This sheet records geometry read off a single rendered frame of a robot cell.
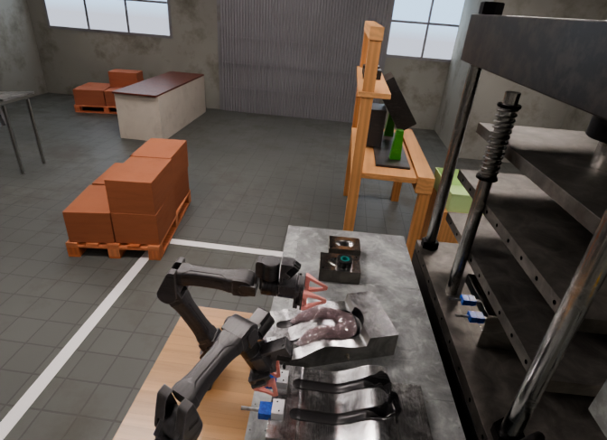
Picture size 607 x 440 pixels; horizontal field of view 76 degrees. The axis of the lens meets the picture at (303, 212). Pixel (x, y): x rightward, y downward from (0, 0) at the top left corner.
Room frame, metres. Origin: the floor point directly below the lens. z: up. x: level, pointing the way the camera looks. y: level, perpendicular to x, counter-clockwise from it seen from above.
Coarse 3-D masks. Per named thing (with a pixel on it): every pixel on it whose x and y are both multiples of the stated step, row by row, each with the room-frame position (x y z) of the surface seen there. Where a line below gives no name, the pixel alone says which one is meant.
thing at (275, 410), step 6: (264, 402) 0.78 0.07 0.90; (270, 402) 0.78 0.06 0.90; (276, 402) 0.77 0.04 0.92; (282, 402) 0.78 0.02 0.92; (246, 408) 0.76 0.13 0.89; (252, 408) 0.76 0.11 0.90; (258, 408) 0.76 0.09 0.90; (264, 408) 0.76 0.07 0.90; (270, 408) 0.76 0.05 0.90; (276, 408) 0.75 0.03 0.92; (282, 408) 0.76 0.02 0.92; (258, 414) 0.74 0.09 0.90; (264, 414) 0.74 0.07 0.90; (270, 414) 0.74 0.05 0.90; (276, 414) 0.74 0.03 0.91; (282, 414) 0.74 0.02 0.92
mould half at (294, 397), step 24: (288, 384) 0.86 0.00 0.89; (408, 384) 0.92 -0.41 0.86; (288, 408) 0.78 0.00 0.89; (312, 408) 0.79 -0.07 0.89; (336, 408) 0.79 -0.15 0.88; (360, 408) 0.78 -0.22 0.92; (408, 408) 0.83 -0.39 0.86; (288, 432) 0.70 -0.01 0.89; (312, 432) 0.71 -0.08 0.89; (336, 432) 0.72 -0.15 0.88; (360, 432) 0.70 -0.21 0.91; (384, 432) 0.69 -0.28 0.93; (408, 432) 0.75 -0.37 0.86
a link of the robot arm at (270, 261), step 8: (272, 256) 1.00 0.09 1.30; (256, 264) 0.96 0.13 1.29; (264, 264) 0.95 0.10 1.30; (272, 264) 0.95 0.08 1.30; (256, 272) 0.96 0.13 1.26; (264, 272) 0.95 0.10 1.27; (272, 272) 0.95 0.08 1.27; (256, 280) 0.95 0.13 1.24; (272, 280) 0.95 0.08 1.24; (240, 288) 0.94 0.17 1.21; (248, 288) 0.94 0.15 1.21; (256, 288) 0.95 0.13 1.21
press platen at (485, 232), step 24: (456, 216) 1.88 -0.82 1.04; (480, 240) 1.64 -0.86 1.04; (480, 264) 1.43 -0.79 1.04; (504, 264) 1.45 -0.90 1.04; (504, 288) 1.27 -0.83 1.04; (528, 288) 1.28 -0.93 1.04; (504, 312) 1.13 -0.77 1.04; (528, 312) 1.14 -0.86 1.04; (552, 312) 1.15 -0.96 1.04; (528, 336) 1.01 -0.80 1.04; (576, 336) 1.03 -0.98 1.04; (600, 336) 1.04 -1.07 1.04; (528, 360) 0.91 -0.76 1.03; (576, 360) 0.92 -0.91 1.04; (600, 360) 0.93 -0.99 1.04; (552, 384) 0.83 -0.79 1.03; (576, 384) 0.83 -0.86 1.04; (600, 384) 0.83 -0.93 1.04
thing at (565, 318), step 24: (480, 72) 1.94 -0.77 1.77; (456, 120) 1.95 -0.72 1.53; (456, 144) 1.93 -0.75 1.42; (432, 216) 1.95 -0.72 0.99; (432, 240) 1.93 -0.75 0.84; (600, 240) 0.79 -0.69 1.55; (600, 264) 0.78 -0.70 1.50; (576, 288) 0.79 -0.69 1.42; (600, 288) 0.78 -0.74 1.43; (576, 312) 0.77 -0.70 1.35; (552, 336) 0.79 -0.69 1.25; (552, 360) 0.77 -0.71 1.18; (528, 384) 0.79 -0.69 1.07; (528, 408) 0.77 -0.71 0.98; (504, 432) 0.79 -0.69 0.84
